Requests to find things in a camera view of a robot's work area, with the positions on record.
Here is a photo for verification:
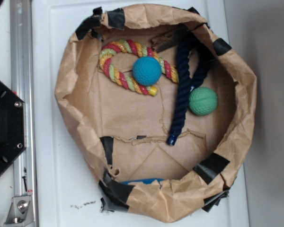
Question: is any multicolour twisted rope toy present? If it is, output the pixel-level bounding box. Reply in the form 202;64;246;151
99;40;179;96

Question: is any white tray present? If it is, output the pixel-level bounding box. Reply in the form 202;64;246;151
32;0;249;227

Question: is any green dimpled ball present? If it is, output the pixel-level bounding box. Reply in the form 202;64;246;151
188;87;218;116

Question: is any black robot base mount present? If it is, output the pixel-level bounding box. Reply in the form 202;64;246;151
0;81;26;176

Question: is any aluminium extrusion rail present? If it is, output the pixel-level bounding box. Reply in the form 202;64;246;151
4;0;39;227

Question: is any dark blue twisted rope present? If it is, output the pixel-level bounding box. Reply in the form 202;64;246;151
167;32;212;147

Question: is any metal corner bracket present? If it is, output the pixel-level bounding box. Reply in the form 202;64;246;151
4;195;34;227

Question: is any dark wood piece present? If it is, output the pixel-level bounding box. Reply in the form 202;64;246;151
151;27;187;53

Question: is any brown paper bag bin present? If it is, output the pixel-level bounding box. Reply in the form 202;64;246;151
55;4;257;223

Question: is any blue object under bag rim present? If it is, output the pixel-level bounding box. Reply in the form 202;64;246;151
121;178;164;185

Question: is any blue dimpled ball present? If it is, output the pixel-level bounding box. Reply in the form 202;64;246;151
133;56;162;86

